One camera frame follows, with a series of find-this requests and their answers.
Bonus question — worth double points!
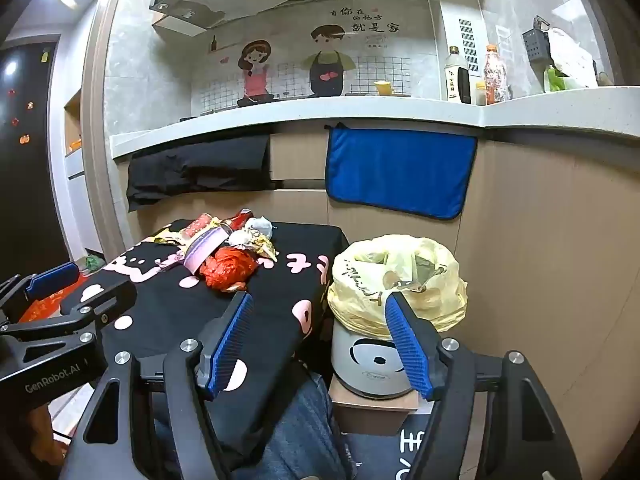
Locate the yellow snack wrapper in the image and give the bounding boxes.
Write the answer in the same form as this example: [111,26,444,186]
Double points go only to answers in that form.
[240,232,278,262]

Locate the orange drink bottle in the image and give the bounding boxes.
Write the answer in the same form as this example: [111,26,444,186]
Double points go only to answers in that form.
[482,44,511,106]

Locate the white plastic bag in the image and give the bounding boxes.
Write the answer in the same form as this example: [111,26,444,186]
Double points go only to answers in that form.
[547,27,599,89]

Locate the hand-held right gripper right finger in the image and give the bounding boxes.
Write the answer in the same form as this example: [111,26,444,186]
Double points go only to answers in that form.
[385,292,583,480]

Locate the sauce bottle with white label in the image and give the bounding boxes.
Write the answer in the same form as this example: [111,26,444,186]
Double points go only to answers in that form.
[445,46,473,105]

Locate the white and blue paper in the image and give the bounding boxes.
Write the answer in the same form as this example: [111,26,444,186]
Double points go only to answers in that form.
[245,216,276,241]

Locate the black printed tablecloth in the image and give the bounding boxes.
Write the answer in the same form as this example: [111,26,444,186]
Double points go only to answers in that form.
[60,219,351,461]

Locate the yellow plastic bag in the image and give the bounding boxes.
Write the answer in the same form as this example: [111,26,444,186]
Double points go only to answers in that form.
[327,234,468,333]

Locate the blue towel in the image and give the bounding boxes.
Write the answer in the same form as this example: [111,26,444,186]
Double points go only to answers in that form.
[324,122,478,221]

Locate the white kitchen counter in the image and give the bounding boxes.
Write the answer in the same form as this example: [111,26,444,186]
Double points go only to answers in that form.
[109,85,640,161]

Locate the black mat with white print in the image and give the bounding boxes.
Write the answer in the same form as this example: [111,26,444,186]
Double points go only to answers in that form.
[345,410,437,480]

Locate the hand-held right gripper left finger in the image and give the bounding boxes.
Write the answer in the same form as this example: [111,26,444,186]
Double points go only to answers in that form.
[60,291,256,480]

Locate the white bin with panda face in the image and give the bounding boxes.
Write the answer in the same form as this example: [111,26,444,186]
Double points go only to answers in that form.
[330,317,426,401]

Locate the black cloth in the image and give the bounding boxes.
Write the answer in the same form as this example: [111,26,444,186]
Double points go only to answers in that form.
[126,135,273,213]

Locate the green bottle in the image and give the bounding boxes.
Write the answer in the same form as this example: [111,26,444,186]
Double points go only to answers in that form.
[545,65,568,93]

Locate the purple pink sponge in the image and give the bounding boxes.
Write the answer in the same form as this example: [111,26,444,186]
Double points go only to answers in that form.
[182,227,231,276]

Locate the red plastic bag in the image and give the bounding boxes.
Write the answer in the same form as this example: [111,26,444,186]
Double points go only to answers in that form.
[199,247,258,293]

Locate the grey utensil holder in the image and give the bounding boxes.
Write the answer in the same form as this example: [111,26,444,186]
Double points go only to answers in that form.
[522,16,552,64]

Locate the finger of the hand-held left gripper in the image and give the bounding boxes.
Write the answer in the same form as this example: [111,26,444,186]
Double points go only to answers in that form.
[0,261,81,323]
[0,277,138,357]

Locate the white perforated panel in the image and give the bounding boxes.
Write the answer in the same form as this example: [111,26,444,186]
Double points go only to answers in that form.
[440,0,485,103]

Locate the person's jeans leg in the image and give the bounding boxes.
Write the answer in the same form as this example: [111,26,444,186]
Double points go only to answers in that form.
[155,360,352,480]

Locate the cardboard box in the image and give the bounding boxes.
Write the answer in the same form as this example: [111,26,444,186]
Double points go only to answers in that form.
[330,375,422,437]

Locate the black refrigerator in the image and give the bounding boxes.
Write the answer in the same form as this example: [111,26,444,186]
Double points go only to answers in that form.
[0,42,66,281]

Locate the red drink can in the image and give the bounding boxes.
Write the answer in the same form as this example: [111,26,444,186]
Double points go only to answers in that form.
[222,209,253,231]
[182,214,213,238]

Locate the cartoon wall poster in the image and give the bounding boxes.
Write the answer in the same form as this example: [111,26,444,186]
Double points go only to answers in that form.
[200,2,416,116]

